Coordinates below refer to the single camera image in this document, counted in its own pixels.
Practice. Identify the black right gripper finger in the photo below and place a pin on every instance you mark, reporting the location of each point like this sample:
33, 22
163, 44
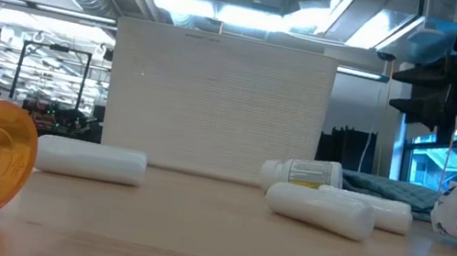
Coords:
423, 76
419, 111

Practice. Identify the white gauze roll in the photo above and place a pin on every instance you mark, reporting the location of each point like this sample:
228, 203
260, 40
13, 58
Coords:
393, 214
90, 161
321, 211

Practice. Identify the black panels stack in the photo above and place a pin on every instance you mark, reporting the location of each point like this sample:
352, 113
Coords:
346, 148

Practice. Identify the black metal frame rig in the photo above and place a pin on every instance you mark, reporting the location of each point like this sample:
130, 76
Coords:
56, 48

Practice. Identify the white labelled medicine bottle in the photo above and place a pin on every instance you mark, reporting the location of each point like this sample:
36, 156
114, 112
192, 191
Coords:
311, 172

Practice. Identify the white panel board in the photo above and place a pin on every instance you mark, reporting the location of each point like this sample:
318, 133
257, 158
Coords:
213, 107

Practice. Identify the background robot equipment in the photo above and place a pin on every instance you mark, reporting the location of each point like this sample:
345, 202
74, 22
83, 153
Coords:
58, 118

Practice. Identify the teal quilted cloth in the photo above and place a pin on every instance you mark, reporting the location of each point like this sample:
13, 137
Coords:
390, 191

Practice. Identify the long ceiling light bar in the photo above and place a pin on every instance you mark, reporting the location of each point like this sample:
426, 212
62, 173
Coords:
35, 6

